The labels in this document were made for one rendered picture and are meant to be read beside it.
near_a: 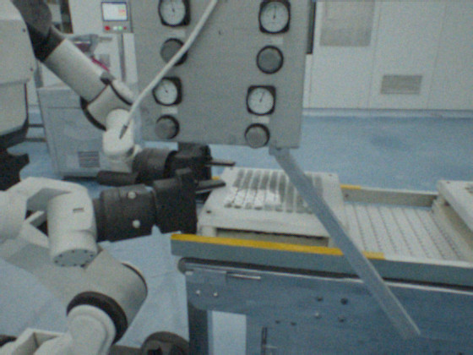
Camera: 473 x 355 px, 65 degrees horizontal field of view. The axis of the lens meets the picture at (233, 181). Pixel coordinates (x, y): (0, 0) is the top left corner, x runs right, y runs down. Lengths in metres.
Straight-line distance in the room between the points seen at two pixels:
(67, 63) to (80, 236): 0.57
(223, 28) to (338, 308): 0.46
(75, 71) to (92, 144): 2.07
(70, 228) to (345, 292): 0.44
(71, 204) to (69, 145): 2.58
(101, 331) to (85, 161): 2.39
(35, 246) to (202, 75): 0.55
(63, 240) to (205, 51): 0.33
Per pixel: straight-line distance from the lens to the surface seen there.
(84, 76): 1.06
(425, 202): 0.89
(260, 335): 0.78
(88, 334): 0.92
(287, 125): 0.49
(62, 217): 0.61
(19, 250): 0.91
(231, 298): 0.67
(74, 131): 3.14
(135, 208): 0.60
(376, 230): 0.77
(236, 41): 0.48
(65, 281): 0.93
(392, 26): 5.84
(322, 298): 0.65
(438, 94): 6.18
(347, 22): 5.64
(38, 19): 1.05
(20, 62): 0.91
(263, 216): 0.62
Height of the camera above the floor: 1.16
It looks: 22 degrees down
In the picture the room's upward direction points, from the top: straight up
